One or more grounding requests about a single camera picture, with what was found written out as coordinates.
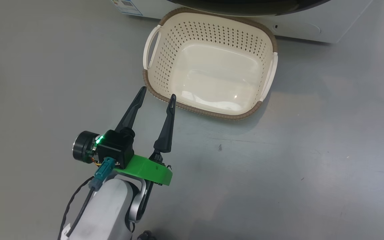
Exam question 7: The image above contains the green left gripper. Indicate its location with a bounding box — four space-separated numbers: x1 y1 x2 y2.
73 86 177 186

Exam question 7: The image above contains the cream perforated laundry basket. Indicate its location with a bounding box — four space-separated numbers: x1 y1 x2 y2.
143 7 278 120

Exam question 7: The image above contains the white washing machine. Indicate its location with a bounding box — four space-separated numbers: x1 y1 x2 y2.
110 0 374 44

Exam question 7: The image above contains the blue white energy label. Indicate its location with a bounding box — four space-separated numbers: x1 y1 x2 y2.
111 0 143 16

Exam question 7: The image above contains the braided black left arm cable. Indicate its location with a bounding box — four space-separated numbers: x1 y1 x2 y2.
58 177 95 240

